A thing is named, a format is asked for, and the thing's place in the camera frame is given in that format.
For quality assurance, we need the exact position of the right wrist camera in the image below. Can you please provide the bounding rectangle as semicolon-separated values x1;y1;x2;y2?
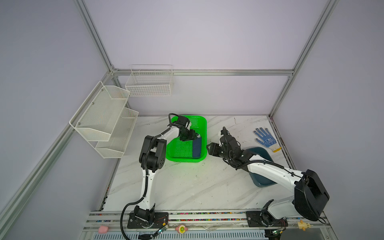
220;127;236;145

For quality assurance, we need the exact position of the yellow toy figure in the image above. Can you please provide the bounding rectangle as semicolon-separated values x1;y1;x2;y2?
297;220;312;232

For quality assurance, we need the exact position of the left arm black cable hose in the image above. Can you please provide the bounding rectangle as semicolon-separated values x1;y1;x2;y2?
119;113;181;240

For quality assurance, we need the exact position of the dark blue paper napkin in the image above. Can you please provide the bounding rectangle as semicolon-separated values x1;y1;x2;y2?
192;135;202;159

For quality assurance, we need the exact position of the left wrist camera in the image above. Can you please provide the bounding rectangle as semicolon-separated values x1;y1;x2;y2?
172;116;191;129

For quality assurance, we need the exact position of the pink green round toy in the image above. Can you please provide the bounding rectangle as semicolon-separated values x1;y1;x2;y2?
175;225;188;234

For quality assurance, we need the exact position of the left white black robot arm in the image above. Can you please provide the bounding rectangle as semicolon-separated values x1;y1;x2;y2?
134;126;201;226

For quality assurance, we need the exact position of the green plastic perforated basket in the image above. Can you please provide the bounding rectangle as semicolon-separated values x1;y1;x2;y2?
166;116;208;163

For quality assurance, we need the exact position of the white mesh two-tier shelf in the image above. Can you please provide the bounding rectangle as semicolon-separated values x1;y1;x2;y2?
69;82;139;159

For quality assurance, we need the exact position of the pink toy figure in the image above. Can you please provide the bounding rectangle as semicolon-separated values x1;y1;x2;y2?
98;226;109;234

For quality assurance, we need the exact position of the dark teal plastic tray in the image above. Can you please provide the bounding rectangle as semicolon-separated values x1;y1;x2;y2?
247;147;277;188

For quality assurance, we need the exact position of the white wire wall basket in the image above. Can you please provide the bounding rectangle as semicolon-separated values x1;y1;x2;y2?
125;65;174;97

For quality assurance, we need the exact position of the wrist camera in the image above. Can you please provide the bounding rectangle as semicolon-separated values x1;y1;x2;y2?
172;116;191;129
220;127;236;145

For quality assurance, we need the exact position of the blue white work glove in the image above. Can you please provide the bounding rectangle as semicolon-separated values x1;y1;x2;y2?
253;128;282;153

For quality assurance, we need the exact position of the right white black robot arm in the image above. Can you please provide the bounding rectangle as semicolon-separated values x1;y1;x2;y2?
206;135;330;226

